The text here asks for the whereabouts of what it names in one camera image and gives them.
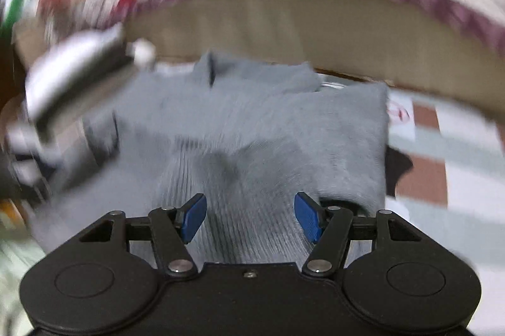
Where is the grey knit sweater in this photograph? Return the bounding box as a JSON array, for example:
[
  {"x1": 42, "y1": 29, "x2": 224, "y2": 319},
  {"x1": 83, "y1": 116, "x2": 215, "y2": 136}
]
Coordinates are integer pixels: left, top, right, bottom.
[{"x1": 32, "y1": 51, "x2": 390, "y2": 266}]

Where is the checkered printed mat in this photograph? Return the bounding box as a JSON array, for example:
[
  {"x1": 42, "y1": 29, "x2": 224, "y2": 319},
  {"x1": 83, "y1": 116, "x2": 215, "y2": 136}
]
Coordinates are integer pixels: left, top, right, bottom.
[{"x1": 386, "y1": 87, "x2": 505, "y2": 283}]

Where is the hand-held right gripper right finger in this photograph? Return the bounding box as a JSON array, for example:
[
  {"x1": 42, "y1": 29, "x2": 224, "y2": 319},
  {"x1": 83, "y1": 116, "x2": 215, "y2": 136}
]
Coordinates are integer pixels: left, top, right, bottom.
[{"x1": 294, "y1": 192, "x2": 423, "y2": 277}]

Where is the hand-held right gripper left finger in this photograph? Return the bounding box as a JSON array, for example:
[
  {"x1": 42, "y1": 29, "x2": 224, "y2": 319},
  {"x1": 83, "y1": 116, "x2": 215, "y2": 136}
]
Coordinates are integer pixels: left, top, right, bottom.
[{"x1": 79, "y1": 193, "x2": 207, "y2": 277}]

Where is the beige bed base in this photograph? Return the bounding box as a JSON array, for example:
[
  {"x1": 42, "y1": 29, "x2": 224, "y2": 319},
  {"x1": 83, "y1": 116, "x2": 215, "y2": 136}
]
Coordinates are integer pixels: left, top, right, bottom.
[{"x1": 122, "y1": 0, "x2": 505, "y2": 124}]

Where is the dark cloth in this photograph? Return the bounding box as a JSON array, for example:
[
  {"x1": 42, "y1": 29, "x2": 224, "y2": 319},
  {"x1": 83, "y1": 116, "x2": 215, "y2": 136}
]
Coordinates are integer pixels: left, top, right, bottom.
[{"x1": 384, "y1": 146, "x2": 413, "y2": 199}]

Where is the green and white packet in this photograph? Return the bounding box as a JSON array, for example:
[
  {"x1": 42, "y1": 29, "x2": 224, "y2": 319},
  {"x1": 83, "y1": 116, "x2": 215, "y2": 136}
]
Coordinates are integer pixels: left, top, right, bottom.
[{"x1": 0, "y1": 0, "x2": 34, "y2": 42}]

